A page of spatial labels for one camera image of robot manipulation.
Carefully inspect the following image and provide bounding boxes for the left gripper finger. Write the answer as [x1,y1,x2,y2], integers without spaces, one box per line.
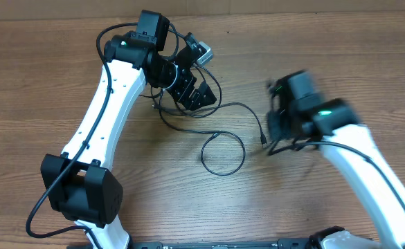
[170,74,197,109]
[188,81,217,110]

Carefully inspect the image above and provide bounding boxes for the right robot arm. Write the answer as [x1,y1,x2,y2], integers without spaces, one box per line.
[267,71,405,248]

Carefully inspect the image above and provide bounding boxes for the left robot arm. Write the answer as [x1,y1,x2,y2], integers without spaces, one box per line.
[41,10,216,248]

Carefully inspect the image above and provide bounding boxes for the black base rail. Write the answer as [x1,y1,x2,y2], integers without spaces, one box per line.
[128,238,313,249]

